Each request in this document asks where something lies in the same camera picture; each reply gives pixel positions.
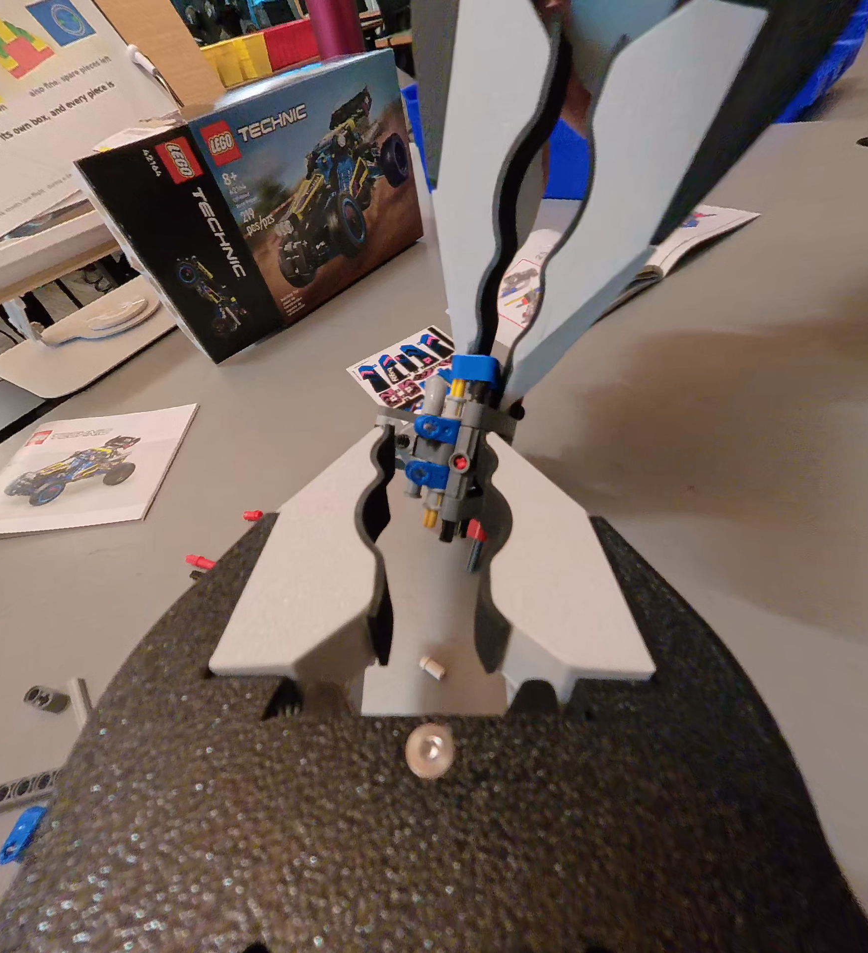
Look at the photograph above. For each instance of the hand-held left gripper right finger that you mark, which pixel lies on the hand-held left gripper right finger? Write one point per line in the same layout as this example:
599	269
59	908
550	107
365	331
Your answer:
568	595

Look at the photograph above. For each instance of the light grey lego axle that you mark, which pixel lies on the light grey lego axle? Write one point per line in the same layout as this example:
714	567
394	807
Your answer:
80	700

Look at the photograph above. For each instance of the grey and blue lego assembly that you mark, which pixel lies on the grey and blue lego assembly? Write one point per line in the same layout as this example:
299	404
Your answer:
449	454

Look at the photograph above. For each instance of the dark grey lego connector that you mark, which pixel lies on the dark grey lego connector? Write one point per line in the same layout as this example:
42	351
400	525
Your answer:
47	698

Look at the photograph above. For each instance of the closed lego instruction booklet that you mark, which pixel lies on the closed lego instruction booklet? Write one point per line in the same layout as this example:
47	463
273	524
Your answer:
76	476

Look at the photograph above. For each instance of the open lego instruction booklet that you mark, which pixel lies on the open lego instruction booklet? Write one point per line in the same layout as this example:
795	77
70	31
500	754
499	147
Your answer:
702	231

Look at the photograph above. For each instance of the small white lego peg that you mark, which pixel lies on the small white lego peg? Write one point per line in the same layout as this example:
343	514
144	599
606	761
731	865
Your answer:
432	668

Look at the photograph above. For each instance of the blue lego connector piece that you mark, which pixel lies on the blue lego connector piece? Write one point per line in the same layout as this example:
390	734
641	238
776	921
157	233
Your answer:
475	367

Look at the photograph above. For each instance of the person's right hand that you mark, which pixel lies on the person's right hand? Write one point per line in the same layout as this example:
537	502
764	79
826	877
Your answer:
574	89

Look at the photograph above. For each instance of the red plastic bin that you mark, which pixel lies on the red plastic bin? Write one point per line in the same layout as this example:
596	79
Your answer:
292	45

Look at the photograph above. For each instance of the blue plastic bin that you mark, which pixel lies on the blue plastic bin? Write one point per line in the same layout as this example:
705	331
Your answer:
829	74

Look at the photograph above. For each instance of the white sheet holder base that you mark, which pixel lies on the white sheet holder base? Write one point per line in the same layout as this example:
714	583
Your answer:
32	249

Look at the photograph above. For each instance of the maroon tumbler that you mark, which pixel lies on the maroon tumbler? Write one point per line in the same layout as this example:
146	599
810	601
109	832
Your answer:
337	30

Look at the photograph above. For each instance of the white printed instruction sheet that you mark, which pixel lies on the white printed instruction sheet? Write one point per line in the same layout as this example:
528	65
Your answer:
24	126

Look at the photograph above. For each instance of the lego sticker sheet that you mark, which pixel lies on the lego sticker sheet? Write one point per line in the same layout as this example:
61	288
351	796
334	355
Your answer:
397	365

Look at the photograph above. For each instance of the lego set box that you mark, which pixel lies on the lego set box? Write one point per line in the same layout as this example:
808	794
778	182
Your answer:
285	208

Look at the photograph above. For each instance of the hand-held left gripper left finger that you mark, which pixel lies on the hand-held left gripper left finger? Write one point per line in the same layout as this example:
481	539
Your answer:
292	581

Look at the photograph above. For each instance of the long black lego beam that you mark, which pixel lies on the long black lego beam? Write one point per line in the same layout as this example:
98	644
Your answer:
6	794

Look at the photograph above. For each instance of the yellow plastic bin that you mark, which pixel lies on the yellow plastic bin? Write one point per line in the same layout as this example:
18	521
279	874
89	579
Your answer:
237	63

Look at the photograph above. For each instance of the brown cardboard box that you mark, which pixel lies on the brown cardboard box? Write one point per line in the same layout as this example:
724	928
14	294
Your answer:
166	45

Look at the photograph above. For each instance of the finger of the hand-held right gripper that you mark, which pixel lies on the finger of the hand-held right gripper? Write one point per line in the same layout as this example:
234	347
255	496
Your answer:
479	112
650	149

